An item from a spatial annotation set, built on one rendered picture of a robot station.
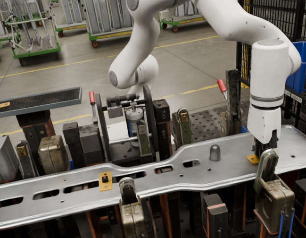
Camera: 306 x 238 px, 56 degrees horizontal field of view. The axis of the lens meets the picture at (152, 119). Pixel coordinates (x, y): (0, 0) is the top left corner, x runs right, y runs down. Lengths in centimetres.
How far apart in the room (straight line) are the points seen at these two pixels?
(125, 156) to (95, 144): 12
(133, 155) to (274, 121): 48
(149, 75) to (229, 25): 57
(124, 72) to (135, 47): 12
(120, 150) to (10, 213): 41
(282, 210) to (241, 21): 47
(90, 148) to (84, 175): 11
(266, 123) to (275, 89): 9
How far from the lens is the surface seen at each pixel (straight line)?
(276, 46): 74
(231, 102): 100
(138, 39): 109
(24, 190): 95
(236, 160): 90
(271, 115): 79
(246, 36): 83
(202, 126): 169
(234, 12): 79
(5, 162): 100
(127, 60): 117
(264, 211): 81
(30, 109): 106
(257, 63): 75
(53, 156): 96
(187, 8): 892
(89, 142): 98
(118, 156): 103
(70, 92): 113
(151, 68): 126
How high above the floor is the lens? 153
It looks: 27 degrees down
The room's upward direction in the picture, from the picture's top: 7 degrees counter-clockwise
